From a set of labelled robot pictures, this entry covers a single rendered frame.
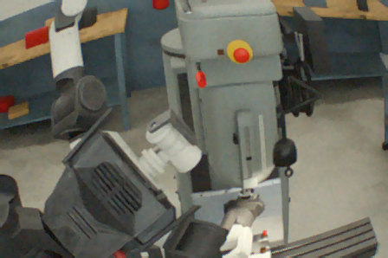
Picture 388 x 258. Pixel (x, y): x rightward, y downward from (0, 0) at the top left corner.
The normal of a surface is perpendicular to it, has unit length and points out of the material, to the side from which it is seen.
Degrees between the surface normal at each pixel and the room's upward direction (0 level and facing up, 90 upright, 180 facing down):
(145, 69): 90
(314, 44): 90
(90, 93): 62
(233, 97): 90
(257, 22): 90
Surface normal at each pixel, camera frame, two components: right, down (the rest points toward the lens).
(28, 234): 0.29, 0.37
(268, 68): 0.07, 0.40
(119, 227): -0.25, 0.18
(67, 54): 0.26, -0.20
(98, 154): -0.04, 0.01
